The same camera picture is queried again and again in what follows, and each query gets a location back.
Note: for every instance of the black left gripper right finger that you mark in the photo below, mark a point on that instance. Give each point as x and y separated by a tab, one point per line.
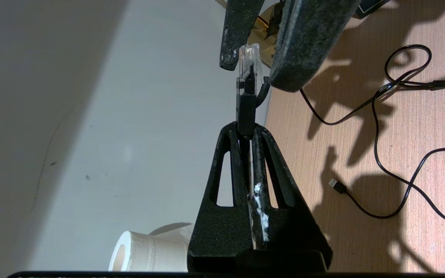
288	231

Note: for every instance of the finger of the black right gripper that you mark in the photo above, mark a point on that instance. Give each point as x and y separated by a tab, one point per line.
311	34
240	27

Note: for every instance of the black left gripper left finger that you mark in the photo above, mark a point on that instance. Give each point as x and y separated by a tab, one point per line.
222	231

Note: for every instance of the brass desk lamp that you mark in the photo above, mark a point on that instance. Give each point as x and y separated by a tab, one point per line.
261	27

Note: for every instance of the black box gold trim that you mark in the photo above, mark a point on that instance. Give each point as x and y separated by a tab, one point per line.
371	5

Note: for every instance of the white toilet paper roll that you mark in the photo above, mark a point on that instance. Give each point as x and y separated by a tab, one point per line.
149	251

